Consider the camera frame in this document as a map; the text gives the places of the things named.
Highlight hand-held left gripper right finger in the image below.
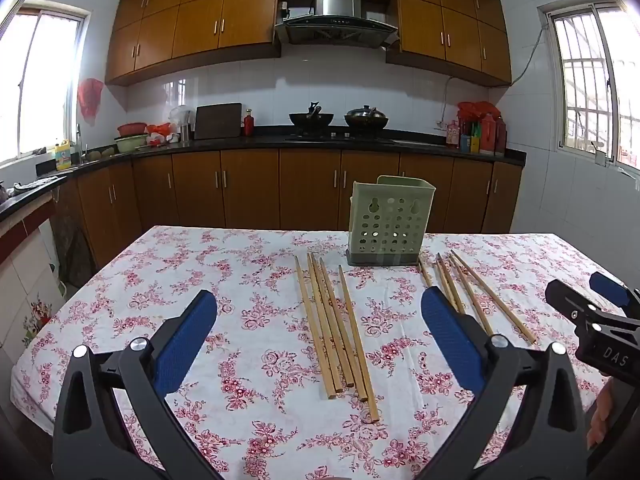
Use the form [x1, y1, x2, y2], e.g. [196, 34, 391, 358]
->
[420, 287, 591, 480]

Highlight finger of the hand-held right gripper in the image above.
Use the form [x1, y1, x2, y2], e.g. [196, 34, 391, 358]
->
[545, 279, 608, 333]
[590, 271, 640, 318]

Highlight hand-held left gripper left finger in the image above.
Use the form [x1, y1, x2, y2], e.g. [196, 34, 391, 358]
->
[50, 289, 218, 480]

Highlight green perforated chopstick holder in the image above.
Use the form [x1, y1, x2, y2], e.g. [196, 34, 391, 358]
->
[346, 175, 426, 267]

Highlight person's right hand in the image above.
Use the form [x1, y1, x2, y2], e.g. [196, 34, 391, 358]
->
[586, 382, 615, 451]

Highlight red floral tablecloth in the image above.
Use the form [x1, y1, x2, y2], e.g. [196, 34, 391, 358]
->
[10, 225, 640, 480]

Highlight wooden base cabinets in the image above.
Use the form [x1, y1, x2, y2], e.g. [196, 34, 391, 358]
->
[55, 149, 523, 271]

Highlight large red bottles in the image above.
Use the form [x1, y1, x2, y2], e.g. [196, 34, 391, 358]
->
[480, 112, 507, 155]

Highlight window with security bars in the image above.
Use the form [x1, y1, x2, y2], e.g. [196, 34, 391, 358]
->
[539, 2, 640, 168]

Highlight brown kitchen cabinets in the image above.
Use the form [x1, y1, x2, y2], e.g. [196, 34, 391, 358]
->
[0, 130, 527, 221]

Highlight green basin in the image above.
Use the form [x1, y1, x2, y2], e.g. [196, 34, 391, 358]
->
[114, 134, 150, 153]

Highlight red bag over condiments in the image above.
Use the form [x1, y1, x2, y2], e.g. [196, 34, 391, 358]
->
[457, 101, 501, 122]

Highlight grey dishcloth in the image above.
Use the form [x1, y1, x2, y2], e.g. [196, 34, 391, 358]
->
[12, 175, 66, 193]

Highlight dark cutting board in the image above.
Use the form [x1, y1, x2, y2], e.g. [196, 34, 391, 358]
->
[194, 103, 243, 140]

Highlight white plastic bag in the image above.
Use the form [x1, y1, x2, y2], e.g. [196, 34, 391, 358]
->
[169, 106, 194, 139]

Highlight gas stove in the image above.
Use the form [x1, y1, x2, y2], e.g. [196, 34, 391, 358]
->
[285, 131, 396, 142]

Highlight black pan with lid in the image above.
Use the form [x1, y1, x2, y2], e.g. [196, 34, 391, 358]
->
[344, 105, 389, 130]

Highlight black wok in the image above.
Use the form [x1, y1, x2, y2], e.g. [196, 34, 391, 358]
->
[289, 101, 335, 128]

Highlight hanging red plastic bag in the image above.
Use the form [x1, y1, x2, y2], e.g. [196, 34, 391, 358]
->
[77, 78, 105, 122]

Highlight steel range hood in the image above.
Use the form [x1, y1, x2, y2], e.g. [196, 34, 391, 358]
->
[273, 0, 401, 50]

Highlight wall cable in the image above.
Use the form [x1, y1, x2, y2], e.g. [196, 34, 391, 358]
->
[440, 25, 546, 126]

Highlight window with white frame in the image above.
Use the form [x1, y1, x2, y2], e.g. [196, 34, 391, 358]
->
[0, 7, 91, 163]

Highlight wooden wall cabinet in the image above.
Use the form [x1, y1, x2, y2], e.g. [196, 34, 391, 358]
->
[105, 0, 281, 86]
[386, 0, 512, 87]

